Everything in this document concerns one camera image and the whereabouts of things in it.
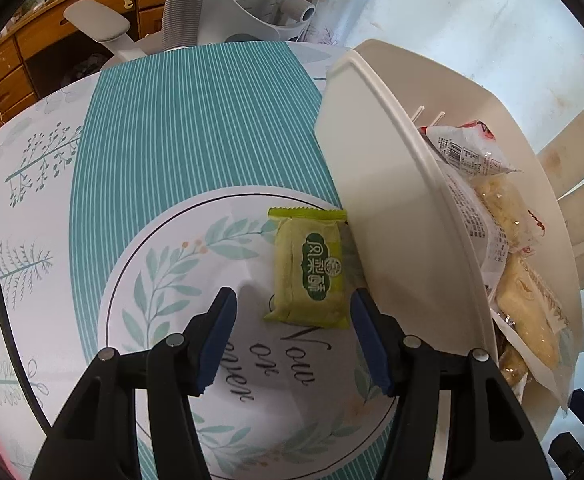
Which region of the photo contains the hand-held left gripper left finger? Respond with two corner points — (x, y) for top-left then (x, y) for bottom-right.
(29, 287), (238, 480)

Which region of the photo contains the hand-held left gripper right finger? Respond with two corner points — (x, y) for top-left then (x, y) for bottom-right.
(350, 289), (553, 480)

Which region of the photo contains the small clear yellow puffs packet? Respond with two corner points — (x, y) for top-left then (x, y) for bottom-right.
(497, 345), (530, 386)

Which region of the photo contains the green snack packet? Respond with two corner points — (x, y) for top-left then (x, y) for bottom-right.
(263, 207), (350, 331)

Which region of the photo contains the white red-print bread packet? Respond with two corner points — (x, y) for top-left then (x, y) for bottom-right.
(494, 250), (573, 391)

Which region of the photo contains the white plastic bin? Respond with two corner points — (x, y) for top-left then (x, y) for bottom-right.
(314, 38), (580, 441)

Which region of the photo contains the clear packet with white label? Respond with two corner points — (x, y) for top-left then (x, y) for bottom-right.
(442, 165), (510, 291)

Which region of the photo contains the large clear yellow puffs packet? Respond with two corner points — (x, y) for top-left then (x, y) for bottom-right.
(472, 175), (538, 251)

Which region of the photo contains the white red-edged cracker packet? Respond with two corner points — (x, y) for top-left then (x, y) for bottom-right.
(424, 120), (520, 178)

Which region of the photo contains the teal leaf-print tablecloth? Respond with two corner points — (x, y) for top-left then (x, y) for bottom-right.
(0, 40), (473, 480)

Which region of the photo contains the grey office chair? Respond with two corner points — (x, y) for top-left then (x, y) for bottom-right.
(64, 0), (318, 58)

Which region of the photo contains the wooden desk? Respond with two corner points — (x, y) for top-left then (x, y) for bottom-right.
(0, 0), (173, 131)

